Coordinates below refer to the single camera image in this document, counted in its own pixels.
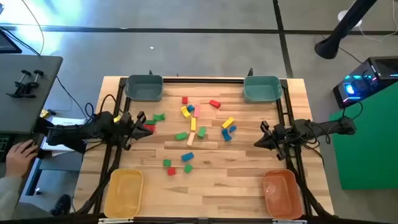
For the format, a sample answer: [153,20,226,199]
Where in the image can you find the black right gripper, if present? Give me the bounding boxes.
[254,120,293,162]

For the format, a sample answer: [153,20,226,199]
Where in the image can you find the white round disc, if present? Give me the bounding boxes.
[337,9,363,28]

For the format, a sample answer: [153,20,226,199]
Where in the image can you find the black monitor screen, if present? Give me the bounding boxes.
[0,29,23,54]

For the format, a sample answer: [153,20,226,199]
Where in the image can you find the person's hand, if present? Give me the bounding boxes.
[5,139,39,178]

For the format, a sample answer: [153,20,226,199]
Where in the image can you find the green board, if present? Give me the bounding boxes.
[328,81,398,190]

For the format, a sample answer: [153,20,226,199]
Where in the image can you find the black metal table frame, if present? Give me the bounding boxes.
[74,77,335,224]

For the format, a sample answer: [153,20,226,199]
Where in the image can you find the grey-blue plastic bin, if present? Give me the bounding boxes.
[124,74,164,103]

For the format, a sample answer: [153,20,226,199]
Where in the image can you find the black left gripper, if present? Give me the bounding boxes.
[116,111,154,151]

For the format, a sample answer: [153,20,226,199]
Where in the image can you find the black stand pole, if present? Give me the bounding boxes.
[314,0,377,60]

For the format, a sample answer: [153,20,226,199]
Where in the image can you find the black computer with lights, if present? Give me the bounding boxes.
[332,55,398,109]

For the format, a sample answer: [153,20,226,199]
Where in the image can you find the orange plastic bin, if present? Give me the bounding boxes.
[262,169,304,220]

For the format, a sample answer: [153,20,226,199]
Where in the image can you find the teal plastic bin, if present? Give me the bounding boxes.
[243,75,283,104]

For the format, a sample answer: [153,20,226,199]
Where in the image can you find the white paper booklets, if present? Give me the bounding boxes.
[42,116,88,156]

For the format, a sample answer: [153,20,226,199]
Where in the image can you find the black screw clamp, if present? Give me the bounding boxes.
[21,69,45,99]
[6,70,32,98]

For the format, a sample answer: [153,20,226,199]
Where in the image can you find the grey desk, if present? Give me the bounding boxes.
[0,55,64,200]

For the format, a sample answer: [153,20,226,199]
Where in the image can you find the person's shoe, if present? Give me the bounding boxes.
[49,194,72,217]

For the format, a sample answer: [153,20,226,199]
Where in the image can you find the yellow plastic bin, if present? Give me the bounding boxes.
[103,168,145,219]

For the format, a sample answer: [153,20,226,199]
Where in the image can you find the black keyboard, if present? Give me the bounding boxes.
[0,136,12,162]

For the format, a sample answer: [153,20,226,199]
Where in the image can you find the person's forearm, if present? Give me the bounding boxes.
[0,175,24,222]

